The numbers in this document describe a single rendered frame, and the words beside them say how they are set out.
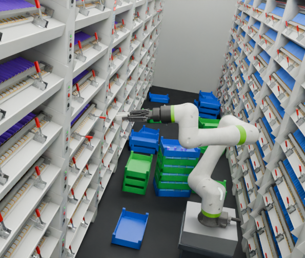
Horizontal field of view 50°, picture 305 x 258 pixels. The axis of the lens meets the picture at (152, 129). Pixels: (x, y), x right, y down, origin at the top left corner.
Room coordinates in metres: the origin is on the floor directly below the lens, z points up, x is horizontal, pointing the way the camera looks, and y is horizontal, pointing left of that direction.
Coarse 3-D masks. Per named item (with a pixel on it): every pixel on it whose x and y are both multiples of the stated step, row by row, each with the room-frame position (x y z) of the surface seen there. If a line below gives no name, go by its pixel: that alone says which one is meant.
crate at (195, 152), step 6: (162, 138) 2.51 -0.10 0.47; (162, 144) 2.42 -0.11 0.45; (168, 144) 2.54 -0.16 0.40; (174, 144) 2.55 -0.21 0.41; (162, 150) 2.38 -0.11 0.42; (168, 150) 2.33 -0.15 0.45; (174, 150) 2.34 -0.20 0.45; (180, 150) 2.36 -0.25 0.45; (192, 150) 2.49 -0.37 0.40; (198, 150) 2.39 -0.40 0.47; (174, 156) 2.35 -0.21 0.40; (180, 156) 2.36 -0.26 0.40; (186, 156) 2.37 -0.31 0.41; (192, 156) 2.38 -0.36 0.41; (198, 156) 2.39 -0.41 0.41
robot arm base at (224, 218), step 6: (198, 216) 1.65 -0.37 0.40; (204, 216) 1.61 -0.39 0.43; (222, 216) 1.62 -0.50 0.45; (228, 216) 1.64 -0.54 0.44; (204, 222) 1.59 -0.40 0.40; (210, 222) 1.58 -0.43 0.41; (216, 222) 1.60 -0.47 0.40; (222, 222) 1.60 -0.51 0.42; (228, 222) 1.60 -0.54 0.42; (240, 222) 1.62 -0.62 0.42
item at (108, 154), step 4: (112, 140) 2.58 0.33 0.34; (116, 140) 2.59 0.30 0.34; (112, 144) 2.56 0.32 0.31; (116, 144) 2.59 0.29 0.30; (108, 148) 2.45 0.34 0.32; (112, 148) 2.50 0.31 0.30; (108, 152) 2.42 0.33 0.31; (112, 152) 2.42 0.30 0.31; (104, 156) 2.32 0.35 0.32; (108, 156) 2.36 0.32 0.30; (112, 156) 2.38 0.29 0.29; (104, 160) 2.27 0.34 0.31; (108, 160) 2.30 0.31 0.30; (104, 164) 2.22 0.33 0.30; (108, 164) 2.24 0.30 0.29; (104, 168) 2.15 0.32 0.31; (104, 172) 2.12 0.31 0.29; (100, 176) 2.06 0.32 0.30; (100, 180) 1.98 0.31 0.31
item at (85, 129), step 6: (90, 102) 1.87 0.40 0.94; (96, 102) 1.89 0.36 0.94; (102, 102) 1.89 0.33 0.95; (96, 108) 1.88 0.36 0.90; (102, 108) 1.89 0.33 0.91; (96, 114) 1.81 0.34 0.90; (90, 120) 1.70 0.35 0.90; (96, 120) 1.76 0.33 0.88; (72, 126) 1.55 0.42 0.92; (84, 126) 1.61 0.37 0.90; (90, 126) 1.64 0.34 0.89; (78, 132) 1.53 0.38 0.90; (84, 132) 1.55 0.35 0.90; (84, 138) 1.54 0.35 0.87; (72, 144) 1.40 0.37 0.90; (78, 144) 1.42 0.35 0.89; (72, 150) 1.35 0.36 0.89
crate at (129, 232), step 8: (120, 216) 1.94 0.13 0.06; (128, 216) 2.01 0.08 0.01; (136, 216) 2.00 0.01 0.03; (144, 216) 1.99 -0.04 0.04; (120, 224) 1.91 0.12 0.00; (128, 224) 1.92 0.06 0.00; (136, 224) 1.94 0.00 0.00; (144, 224) 1.95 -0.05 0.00; (120, 232) 1.83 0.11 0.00; (128, 232) 1.84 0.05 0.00; (136, 232) 1.85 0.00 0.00; (144, 232) 1.87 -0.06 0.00; (112, 240) 1.72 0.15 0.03; (120, 240) 1.71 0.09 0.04; (128, 240) 1.76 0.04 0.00; (136, 240) 1.78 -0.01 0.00; (136, 248) 1.70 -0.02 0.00
